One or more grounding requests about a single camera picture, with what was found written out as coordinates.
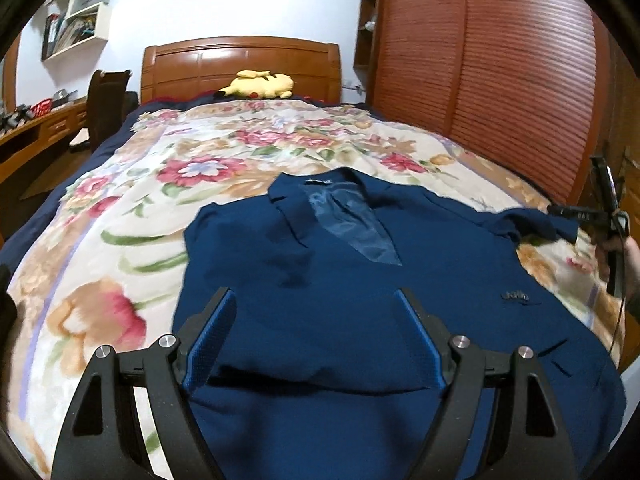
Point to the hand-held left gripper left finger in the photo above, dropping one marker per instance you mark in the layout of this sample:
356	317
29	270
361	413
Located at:
212	340

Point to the wooden louvered wardrobe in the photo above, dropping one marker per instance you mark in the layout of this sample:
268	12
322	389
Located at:
475	60

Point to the dark brown chair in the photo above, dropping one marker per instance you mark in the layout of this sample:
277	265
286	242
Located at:
105	105

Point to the wooden desk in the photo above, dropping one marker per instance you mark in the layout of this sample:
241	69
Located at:
45	127

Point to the yellow plush toy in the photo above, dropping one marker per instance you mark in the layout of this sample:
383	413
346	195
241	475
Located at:
260	85

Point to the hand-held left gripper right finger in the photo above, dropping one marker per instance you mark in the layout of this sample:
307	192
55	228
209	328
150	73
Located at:
422	340

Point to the person's right hand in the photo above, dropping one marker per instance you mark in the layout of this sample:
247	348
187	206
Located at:
631	270

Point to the white wall shelf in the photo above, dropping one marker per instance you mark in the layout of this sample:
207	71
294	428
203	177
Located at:
82	15

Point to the red basket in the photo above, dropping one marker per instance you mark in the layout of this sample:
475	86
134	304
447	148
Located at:
42	108

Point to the navy blue suit jacket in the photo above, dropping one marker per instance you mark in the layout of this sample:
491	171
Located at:
325	270

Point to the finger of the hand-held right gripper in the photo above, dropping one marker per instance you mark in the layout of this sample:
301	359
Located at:
562	209

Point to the wooden bed headboard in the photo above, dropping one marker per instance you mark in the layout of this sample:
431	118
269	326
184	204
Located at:
200	65

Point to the floral blanket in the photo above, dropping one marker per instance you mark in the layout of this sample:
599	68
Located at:
165	175

